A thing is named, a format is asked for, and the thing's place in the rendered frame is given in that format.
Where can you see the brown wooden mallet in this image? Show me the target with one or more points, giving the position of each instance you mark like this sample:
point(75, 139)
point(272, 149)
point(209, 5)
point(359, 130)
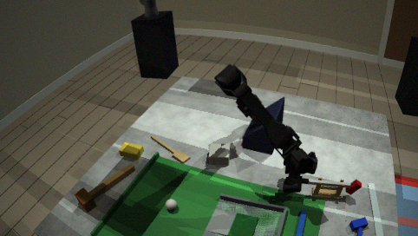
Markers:
point(86, 199)

